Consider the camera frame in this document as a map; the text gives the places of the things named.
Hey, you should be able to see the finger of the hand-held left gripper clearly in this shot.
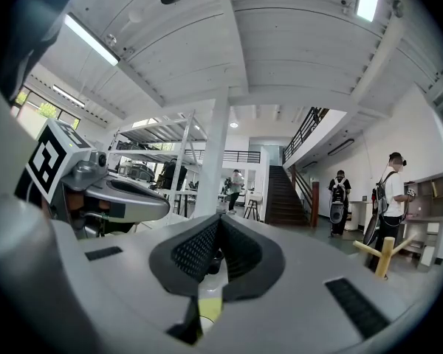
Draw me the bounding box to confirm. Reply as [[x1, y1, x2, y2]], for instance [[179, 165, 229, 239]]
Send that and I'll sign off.
[[83, 176, 171, 223]]

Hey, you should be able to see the white square pillar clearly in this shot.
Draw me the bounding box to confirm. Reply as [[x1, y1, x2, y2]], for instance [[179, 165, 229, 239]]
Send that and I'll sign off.
[[193, 86, 230, 220]]

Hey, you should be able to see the black wall lamp bar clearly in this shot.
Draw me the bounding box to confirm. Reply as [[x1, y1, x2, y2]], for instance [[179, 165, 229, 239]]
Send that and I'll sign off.
[[326, 137, 356, 157]]

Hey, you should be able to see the white bar stool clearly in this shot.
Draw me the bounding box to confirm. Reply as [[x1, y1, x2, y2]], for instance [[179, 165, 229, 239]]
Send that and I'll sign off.
[[242, 192, 264, 221]]

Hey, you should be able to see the wooden peg stand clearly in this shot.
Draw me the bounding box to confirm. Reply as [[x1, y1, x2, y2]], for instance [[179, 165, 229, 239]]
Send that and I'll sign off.
[[352, 233, 418, 280]]

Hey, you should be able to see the person's dark blue clothing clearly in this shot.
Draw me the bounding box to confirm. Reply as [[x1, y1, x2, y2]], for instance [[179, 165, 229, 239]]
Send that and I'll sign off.
[[0, 0, 83, 105]]

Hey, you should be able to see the dark wooden staircase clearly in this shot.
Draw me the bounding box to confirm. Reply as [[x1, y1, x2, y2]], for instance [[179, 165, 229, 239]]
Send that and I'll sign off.
[[264, 164, 320, 229]]

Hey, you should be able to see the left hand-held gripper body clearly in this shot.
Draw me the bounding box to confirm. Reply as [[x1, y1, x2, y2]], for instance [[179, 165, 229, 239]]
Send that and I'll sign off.
[[15, 117, 114, 240]]

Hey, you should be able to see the black balcony railing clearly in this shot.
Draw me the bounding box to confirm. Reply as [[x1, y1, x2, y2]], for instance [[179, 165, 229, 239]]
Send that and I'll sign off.
[[282, 106, 330, 164]]

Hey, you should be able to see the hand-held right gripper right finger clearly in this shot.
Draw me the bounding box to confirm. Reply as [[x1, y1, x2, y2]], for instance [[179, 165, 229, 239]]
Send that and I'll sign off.
[[197, 214, 431, 350]]

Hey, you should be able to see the white metal shelf rack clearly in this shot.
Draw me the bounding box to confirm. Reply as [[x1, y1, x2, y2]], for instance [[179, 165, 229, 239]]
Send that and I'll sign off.
[[108, 109, 209, 219]]

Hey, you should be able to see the grey open cupboard unit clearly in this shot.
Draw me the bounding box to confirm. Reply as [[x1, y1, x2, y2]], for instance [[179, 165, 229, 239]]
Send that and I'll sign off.
[[397, 173, 443, 272]]

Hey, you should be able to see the black framed window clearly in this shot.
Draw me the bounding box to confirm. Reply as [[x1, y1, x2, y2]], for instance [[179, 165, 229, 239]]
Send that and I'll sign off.
[[10, 86, 81, 140]]

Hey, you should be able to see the white pedestal table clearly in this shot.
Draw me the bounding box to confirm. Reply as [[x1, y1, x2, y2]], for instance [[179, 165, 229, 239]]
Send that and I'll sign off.
[[345, 200, 374, 232]]

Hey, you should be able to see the black cup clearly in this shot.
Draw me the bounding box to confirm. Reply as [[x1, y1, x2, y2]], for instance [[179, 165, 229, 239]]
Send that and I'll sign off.
[[205, 249, 226, 275]]

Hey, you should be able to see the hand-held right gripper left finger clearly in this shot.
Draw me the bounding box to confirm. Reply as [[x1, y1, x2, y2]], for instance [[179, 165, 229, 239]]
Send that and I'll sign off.
[[51, 213, 222, 347]]

